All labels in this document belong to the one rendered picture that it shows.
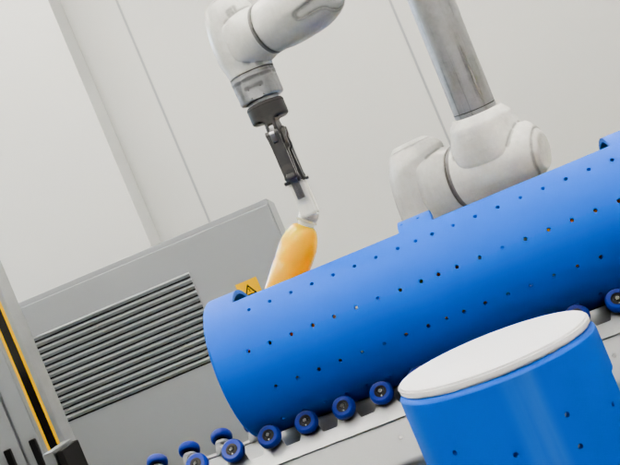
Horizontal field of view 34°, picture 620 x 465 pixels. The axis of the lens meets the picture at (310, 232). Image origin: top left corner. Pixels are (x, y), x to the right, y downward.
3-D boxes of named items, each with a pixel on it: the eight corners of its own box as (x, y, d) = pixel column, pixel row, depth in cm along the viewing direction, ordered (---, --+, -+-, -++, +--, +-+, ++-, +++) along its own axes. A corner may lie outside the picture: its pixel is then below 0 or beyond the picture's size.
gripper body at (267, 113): (250, 111, 200) (268, 154, 200) (241, 108, 192) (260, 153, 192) (284, 95, 199) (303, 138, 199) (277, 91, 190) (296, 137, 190)
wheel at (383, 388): (368, 388, 187) (364, 384, 186) (390, 379, 187) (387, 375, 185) (375, 410, 185) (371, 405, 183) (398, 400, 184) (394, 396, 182)
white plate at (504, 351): (537, 361, 120) (541, 370, 120) (615, 293, 142) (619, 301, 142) (361, 407, 137) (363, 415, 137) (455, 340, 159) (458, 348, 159)
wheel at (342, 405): (331, 403, 189) (327, 399, 187) (353, 394, 188) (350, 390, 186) (337, 424, 186) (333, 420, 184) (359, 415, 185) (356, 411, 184)
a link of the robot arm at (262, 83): (225, 81, 191) (237, 111, 191) (268, 62, 190) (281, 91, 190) (235, 86, 200) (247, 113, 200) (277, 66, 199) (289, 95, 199)
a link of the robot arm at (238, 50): (215, 88, 194) (265, 59, 186) (184, 13, 194) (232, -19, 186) (249, 81, 203) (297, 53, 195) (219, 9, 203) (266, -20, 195)
